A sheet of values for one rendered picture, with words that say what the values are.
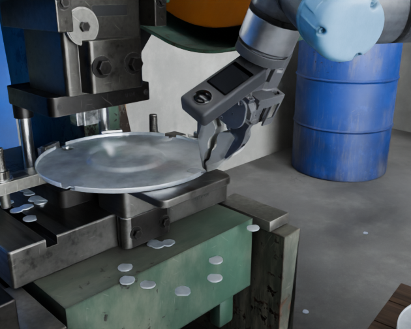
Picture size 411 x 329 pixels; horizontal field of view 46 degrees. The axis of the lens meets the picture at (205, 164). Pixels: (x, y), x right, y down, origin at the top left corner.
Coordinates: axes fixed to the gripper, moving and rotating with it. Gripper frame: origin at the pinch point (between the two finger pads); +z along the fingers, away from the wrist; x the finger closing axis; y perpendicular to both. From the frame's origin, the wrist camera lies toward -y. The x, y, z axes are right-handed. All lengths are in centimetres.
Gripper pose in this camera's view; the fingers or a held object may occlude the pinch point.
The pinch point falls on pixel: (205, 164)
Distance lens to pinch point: 74.8
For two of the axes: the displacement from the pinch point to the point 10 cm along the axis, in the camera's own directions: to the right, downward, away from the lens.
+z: -3.1, 7.6, 5.7
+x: -6.7, -6.1, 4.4
